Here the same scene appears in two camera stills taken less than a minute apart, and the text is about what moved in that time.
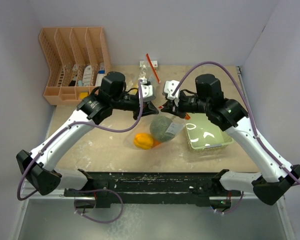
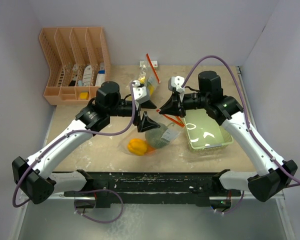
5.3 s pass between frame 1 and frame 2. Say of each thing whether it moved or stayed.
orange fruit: moved
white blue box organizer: stayed
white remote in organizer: stayed
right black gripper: stayed
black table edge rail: stayed
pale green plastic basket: stayed
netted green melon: moved
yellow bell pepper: moved
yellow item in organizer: stayed
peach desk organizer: stayed
